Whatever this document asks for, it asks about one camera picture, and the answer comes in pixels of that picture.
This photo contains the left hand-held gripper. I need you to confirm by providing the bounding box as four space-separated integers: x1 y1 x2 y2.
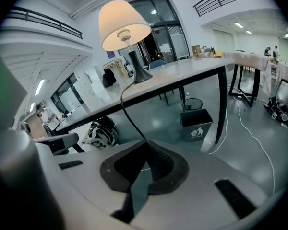
0 62 80 230

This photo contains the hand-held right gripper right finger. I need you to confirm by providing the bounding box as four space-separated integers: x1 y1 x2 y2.
134 140 275 230

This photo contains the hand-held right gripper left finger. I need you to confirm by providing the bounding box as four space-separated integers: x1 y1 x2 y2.
53 140 147 230

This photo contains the black lamp power cable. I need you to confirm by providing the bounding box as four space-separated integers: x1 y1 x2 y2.
120 77 148 143

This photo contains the table lamp with cream shade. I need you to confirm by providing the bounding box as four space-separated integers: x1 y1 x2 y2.
98 0 153 84

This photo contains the white locker cabinet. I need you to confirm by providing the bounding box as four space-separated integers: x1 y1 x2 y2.
81 72 104 101

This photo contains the black square trash bin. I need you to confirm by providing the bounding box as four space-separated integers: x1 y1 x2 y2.
180 108 214 143

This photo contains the beige hanging coat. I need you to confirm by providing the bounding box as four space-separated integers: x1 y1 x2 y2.
103 58 127 77

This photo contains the black mesh waste basket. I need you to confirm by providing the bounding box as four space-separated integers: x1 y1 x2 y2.
181 98 204 112

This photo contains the pile of black gear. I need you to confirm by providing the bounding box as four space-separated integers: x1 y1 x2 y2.
264 96 288 138

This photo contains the dark blue chair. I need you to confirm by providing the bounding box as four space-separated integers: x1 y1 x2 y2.
148 59 183 106

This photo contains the grey marble table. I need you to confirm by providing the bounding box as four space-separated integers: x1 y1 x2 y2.
55 57 236 145

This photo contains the large cardboard box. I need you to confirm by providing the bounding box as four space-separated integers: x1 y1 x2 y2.
191 44 203 60

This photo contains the table with checked cloth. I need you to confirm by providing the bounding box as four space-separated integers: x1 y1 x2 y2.
222 51 272 108

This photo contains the thin white floor cable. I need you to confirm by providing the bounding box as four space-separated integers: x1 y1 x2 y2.
207 108 229 155
228 85 277 197

